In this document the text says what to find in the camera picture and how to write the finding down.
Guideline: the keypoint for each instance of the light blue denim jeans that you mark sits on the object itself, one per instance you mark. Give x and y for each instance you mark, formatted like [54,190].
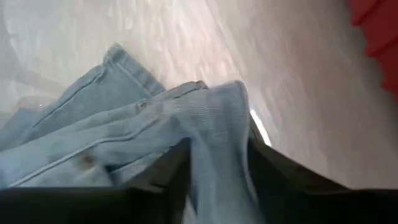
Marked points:
[124,130]

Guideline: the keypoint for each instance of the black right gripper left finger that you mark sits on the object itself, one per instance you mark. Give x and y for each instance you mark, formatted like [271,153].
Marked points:
[77,205]

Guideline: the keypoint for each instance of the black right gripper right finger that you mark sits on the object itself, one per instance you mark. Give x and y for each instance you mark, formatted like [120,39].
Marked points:
[311,205]

